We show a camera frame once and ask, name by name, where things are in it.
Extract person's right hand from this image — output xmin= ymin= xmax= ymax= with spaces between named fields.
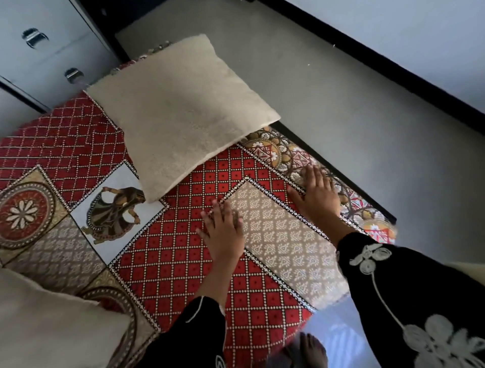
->
xmin=286 ymin=165 xmax=342 ymax=224

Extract person's left hand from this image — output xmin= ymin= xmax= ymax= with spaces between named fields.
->
xmin=195 ymin=199 xmax=246 ymax=266

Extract red patterned bedsheet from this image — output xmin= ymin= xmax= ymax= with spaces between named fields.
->
xmin=0 ymin=39 xmax=398 ymax=368

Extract beige pillow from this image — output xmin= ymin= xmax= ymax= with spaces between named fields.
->
xmin=0 ymin=268 xmax=131 ymax=368
xmin=86 ymin=34 xmax=282 ymax=204

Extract person's right forearm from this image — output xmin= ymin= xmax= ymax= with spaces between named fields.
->
xmin=314 ymin=212 xmax=357 ymax=249

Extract person's left forearm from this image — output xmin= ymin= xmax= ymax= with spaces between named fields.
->
xmin=193 ymin=257 xmax=237 ymax=308

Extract black floral blouse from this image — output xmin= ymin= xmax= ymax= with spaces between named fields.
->
xmin=134 ymin=232 xmax=485 ymax=368

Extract white wardrobe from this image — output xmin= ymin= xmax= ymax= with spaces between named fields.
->
xmin=0 ymin=0 xmax=122 ymax=137

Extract black wardrobe handle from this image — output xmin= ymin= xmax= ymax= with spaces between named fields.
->
xmin=64 ymin=67 xmax=85 ymax=84

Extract chrome drawer handle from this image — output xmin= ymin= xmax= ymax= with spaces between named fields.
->
xmin=21 ymin=27 xmax=50 ymax=49

